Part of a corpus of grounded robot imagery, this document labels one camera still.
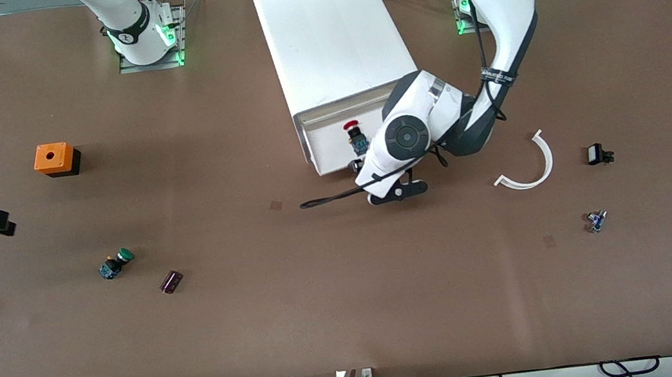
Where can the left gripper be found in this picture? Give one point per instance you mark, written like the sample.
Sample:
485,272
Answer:
357,165

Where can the red push button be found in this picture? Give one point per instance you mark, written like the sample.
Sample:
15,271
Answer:
358,140

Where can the white plastic drawer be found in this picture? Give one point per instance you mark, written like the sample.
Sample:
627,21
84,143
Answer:
330,144
332,110

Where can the green push button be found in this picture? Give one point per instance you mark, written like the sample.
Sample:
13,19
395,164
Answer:
115,264

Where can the white drawer cabinet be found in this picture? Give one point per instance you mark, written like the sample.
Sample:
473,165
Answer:
328,27

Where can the brown tape patch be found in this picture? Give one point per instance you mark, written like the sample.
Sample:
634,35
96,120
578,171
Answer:
275,205

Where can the orange box with hole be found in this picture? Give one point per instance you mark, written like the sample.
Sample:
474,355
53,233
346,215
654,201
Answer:
53,157

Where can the dark purple small component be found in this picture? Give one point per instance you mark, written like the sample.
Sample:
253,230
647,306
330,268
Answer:
171,282

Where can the chrome valve fitting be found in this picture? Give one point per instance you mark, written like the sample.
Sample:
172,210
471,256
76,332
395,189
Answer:
597,221

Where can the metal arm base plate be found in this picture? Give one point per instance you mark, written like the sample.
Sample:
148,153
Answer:
181,20
462,31

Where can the white curved plastic bracket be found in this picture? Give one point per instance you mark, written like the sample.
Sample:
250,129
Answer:
546,157

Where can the black white push switch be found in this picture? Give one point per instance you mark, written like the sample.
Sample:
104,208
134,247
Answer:
596,154

